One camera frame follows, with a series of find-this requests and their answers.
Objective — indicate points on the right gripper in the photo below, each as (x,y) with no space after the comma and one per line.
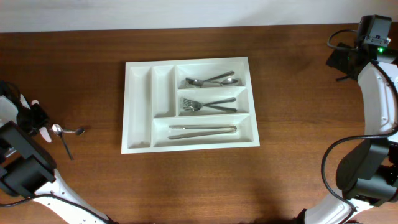
(339,59)

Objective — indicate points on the pink plastic knife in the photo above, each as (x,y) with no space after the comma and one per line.
(43,130)

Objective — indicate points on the steel spoon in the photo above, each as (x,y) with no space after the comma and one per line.
(199,83)
(225,82)

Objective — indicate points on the long steel tongs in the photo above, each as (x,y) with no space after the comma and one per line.
(204,130)

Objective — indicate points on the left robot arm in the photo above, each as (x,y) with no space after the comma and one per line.
(27,169)

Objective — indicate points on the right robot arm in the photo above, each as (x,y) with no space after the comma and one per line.
(367,176)

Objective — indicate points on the small steel teaspoon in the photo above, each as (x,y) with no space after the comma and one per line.
(58,130)

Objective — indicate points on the small dark steel fork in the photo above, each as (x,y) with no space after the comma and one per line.
(77,132)

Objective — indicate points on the white plastic cutlery tray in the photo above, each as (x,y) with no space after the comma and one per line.
(152,103)

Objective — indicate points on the steel fork in tray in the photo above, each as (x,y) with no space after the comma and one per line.
(197,108)

